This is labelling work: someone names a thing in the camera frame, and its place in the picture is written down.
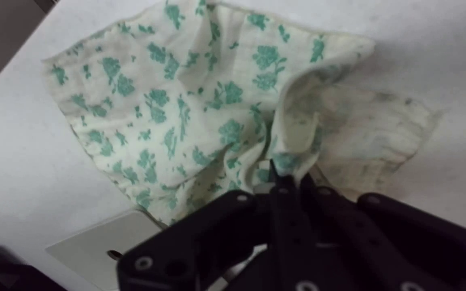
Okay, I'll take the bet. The silver countertop appliance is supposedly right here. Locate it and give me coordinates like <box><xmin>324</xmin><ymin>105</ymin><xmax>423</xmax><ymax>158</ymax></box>
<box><xmin>46</xmin><ymin>208</ymin><xmax>166</xmax><ymax>291</ymax></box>

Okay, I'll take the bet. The green floral white cloth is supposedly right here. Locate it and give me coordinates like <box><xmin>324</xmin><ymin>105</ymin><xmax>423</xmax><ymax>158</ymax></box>
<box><xmin>43</xmin><ymin>0</ymin><xmax>441</xmax><ymax>226</ymax></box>

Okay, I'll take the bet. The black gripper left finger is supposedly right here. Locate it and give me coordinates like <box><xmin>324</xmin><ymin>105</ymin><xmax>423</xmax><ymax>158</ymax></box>
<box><xmin>115</xmin><ymin>159</ymin><xmax>324</xmax><ymax>291</ymax></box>

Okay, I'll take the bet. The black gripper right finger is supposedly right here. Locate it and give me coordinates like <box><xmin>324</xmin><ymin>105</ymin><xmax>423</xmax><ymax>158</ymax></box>
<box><xmin>297</xmin><ymin>171</ymin><xmax>466</xmax><ymax>291</ymax></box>

